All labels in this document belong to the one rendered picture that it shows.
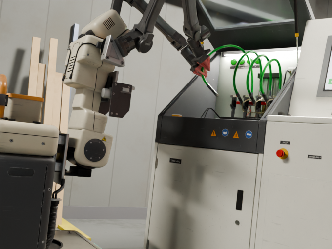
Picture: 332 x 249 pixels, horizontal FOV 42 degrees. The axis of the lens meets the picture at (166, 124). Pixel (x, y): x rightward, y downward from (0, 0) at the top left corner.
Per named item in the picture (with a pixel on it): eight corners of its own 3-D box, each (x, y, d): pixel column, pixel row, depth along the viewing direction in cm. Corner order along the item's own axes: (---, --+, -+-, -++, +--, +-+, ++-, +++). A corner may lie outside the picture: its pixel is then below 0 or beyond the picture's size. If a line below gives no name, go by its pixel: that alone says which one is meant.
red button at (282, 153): (273, 158, 202) (274, 146, 202) (277, 158, 205) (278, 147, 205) (284, 159, 198) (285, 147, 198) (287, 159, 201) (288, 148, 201)
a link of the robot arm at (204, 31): (182, 26, 220) (194, 33, 215) (199, 14, 223) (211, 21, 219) (185, 43, 229) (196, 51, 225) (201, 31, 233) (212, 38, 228)
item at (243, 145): (159, 143, 252) (162, 115, 252) (164, 143, 255) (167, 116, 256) (255, 152, 212) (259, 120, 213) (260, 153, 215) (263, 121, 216)
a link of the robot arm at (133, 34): (122, 35, 193) (130, 40, 190) (140, 25, 197) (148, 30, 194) (124, 51, 200) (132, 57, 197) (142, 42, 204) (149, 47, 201)
